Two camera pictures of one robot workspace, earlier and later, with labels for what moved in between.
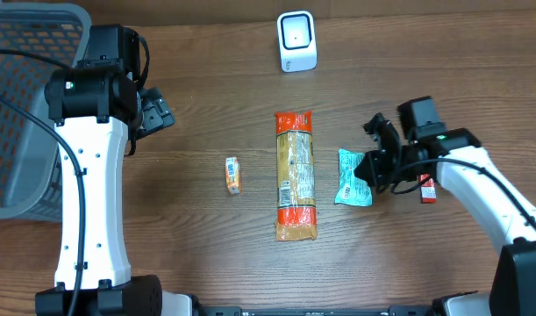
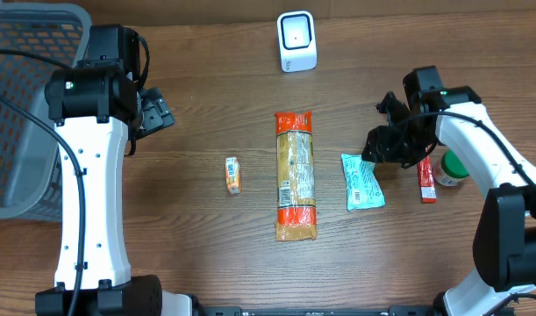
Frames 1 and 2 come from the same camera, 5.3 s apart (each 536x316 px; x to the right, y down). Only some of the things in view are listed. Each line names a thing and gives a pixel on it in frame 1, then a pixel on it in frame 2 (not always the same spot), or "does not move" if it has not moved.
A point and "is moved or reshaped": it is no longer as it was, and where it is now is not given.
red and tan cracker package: (296, 208) does not move
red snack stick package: (428, 191) does not move
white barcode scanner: (296, 40) does not move
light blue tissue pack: (353, 187) is moved or reshaped
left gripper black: (155, 114) does not move
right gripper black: (375, 176) → (377, 141)
